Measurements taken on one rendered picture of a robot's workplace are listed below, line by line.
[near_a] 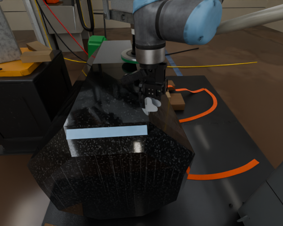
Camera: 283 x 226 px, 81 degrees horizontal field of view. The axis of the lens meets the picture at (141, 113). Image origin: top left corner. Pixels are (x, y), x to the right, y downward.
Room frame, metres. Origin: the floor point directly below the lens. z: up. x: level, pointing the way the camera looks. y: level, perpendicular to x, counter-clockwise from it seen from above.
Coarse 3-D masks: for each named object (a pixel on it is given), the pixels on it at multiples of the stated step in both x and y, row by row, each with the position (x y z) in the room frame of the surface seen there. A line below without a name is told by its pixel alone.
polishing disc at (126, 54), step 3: (129, 48) 1.18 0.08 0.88; (123, 51) 1.13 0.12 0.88; (126, 51) 1.13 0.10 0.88; (129, 51) 1.13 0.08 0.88; (123, 54) 1.07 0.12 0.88; (126, 54) 1.07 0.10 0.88; (129, 54) 1.07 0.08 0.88; (123, 57) 1.04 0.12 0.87; (126, 57) 1.01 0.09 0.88; (129, 57) 1.01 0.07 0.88; (132, 57) 1.01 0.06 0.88; (135, 57) 1.01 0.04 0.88; (129, 60) 1.00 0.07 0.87; (132, 60) 0.99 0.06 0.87; (135, 60) 0.99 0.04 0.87
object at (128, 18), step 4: (104, 12) 1.18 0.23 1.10; (112, 12) 1.17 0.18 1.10; (116, 12) 1.14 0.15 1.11; (120, 12) 1.11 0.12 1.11; (104, 16) 1.18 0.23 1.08; (112, 16) 1.17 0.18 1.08; (116, 16) 1.14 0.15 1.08; (120, 16) 1.11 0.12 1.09; (124, 16) 1.08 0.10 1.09; (128, 16) 1.05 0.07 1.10; (132, 16) 1.03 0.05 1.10; (116, 20) 1.14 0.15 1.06; (120, 20) 1.11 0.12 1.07; (124, 20) 1.08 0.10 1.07; (128, 20) 1.05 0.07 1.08; (132, 20) 1.03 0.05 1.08
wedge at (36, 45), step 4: (28, 44) 1.45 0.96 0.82; (32, 44) 1.46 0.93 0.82; (36, 44) 1.47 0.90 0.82; (40, 44) 1.48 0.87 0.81; (28, 48) 1.46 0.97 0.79; (32, 48) 1.41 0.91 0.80; (36, 48) 1.41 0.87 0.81; (40, 48) 1.42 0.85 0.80; (44, 48) 1.43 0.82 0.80; (48, 48) 1.44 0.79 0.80
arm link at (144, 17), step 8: (136, 0) 0.49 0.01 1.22; (144, 0) 0.48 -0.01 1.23; (152, 0) 0.47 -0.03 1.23; (160, 0) 0.48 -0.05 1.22; (136, 8) 0.49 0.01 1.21; (144, 8) 0.47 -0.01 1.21; (152, 8) 0.47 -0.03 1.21; (136, 16) 0.49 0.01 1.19; (144, 16) 0.47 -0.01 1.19; (152, 16) 0.46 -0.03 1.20; (136, 24) 0.49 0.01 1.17; (144, 24) 0.47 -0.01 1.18; (152, 24) 0.45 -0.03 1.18; (136, 32) 0.49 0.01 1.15; (144, 32) 0.47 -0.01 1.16; (152, 32) 0.46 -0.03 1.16; (136, 40) 0.49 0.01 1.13; (144, 40) 0.47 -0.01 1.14; (152, 40) 0.47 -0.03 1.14; (160, 40) 0.48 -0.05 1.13; (144, 48) 0.47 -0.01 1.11; (152, 48) 0.47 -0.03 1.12; (160, 48) 0.48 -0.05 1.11
